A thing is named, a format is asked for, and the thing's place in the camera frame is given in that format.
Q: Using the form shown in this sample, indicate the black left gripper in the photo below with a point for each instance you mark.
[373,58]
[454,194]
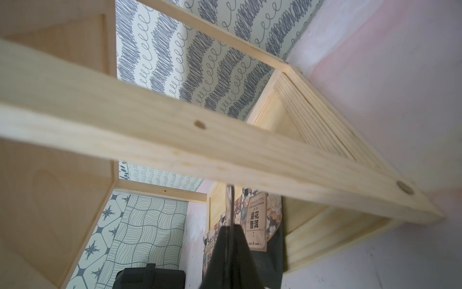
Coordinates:
[149,277]

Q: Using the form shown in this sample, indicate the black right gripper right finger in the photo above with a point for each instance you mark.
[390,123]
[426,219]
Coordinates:
[242,271]

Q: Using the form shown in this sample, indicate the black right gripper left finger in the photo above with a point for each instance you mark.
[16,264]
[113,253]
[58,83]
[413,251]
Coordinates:
[217,275]

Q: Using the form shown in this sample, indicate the black tea bag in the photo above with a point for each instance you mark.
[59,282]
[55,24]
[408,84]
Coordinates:
[260,214]

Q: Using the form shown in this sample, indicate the light wooden two-tier shelf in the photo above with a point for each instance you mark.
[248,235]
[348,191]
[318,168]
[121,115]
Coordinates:
[71,133]

